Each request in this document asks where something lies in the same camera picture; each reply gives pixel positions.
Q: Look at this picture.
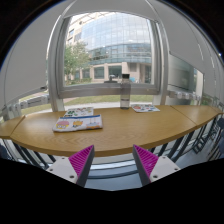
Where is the colourful towel on right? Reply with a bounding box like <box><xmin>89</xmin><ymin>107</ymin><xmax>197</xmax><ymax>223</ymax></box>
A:
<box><xmin>131</xmin><ymin>104</ymin><xmax>160</xmax><ymax>112</ymax></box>

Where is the folded colourful printed towel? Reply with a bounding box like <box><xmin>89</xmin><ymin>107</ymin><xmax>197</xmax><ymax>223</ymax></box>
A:
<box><xmin>52</xmin><ymin>115</ymin><xmax>103</xmax><ymax>132</ymax></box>

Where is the clear plastic water bottle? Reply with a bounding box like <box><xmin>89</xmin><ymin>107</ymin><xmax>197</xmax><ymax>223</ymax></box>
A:
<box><xmin>120</xmin><ymin>74</ymin><xmax>131</xmax><ymax>109</ymax></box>

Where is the left white roller blind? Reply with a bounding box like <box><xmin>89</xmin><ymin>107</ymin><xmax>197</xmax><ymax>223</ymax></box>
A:
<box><xmin>0</xmin><ymin>0</ymin><xmax>73</xmax><ymax>109</ymax></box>

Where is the white window frame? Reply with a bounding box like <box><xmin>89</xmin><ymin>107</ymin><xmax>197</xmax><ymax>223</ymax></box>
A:
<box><xmin>48</xmin><ymin>0</ymin><xmax>169</xmax><ymax>111</ymax></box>

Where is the colourful towel behind left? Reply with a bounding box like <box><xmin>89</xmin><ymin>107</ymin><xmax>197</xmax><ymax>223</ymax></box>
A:
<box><xmin>64</xmin><ymin>107</ymin><xmax>94</xmax><ymax>117</ymax></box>

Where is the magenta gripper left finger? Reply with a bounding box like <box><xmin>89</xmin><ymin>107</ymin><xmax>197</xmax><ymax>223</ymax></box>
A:
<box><xmin>47</xmin><ymin>145</ymin><xmax>95</xmax><ymax>187</ymax></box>

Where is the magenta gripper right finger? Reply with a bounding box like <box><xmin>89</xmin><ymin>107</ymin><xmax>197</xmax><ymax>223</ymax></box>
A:
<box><xmin>133</xmin><ymin>145</ymin><xmax>180</xmax><ymax>186</ymax></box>

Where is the right white roller blind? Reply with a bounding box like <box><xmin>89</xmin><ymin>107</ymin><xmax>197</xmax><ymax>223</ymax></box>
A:
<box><xmin>148</xmin><ymin>0</ymin><xmax>224</xmax><ymax>103</ymax></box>

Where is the white roller blind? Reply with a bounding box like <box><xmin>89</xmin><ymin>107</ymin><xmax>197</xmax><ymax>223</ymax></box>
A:
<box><xmin>148</xmin><ymin>0</ymin><xmax>224</xmax><ymax>103</ymax></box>
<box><xmin>0</xmin><ymin>0</ymin><xmax>73</xmax><ymax>109</ymax></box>

